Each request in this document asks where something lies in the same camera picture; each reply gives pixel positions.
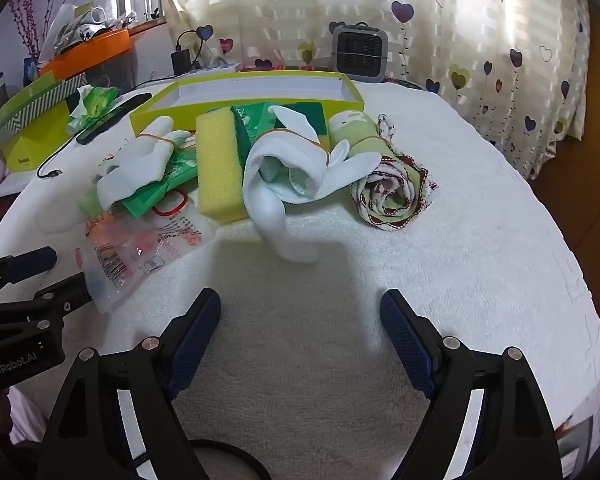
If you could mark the small grey fan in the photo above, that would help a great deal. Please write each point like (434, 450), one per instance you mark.
(360, 52)

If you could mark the green floral cloth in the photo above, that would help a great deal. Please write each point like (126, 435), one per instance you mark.
(390, 190)

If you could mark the orange tray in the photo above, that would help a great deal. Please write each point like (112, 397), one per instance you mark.
(95, 47)

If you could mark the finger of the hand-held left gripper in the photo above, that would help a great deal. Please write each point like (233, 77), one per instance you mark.
(30, 262)
(60, 302)

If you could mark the black phone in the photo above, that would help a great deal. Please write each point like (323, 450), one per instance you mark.
(112, 117)

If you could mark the wooden wardrobe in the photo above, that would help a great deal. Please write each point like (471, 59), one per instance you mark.
(575, 200)

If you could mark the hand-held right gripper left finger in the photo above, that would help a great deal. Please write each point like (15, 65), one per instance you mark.
(195, 345)

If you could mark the dark lidded jar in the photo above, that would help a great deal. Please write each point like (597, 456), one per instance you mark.
(1, 92)

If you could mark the yellow sponge with green pad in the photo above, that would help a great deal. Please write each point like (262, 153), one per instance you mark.
(312, 117)
(220, 170)

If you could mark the pink branch decoration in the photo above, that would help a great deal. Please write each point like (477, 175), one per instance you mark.
(29, 40)

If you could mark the clear plastic packet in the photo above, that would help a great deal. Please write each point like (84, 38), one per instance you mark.
(130, 255)

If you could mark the printed bedsheet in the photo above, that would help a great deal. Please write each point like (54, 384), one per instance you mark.
(580, 430)

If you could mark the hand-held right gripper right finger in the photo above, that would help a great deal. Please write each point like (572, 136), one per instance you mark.
(405, 345)

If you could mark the lime green shallow box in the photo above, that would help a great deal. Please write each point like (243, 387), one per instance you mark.
(152, 112)

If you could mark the green white plastic bag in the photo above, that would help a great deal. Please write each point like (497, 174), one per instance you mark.
(95, 107)

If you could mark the white terry cloth roll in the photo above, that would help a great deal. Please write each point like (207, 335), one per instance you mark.
(275, 185)

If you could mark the heart print curtain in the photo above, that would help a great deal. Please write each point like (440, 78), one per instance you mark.
(330, 0)

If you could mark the red rubber band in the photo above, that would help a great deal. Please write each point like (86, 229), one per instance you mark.
(170, 211)

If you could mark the pile of white plastic items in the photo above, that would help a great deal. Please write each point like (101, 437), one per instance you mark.
(80, 22)

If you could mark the colourful plaid cloth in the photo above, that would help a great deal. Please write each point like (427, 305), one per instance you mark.
(280, 67)

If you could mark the lime chevron pattern box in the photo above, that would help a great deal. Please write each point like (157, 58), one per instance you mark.
(30, 135)

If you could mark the white towel large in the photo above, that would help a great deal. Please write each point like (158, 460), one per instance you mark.
(140, 160)

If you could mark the white power strip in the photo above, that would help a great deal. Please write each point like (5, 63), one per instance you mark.
(220, 67)

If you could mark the black charger adapter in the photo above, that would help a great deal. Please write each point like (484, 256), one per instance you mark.
(181, 60)

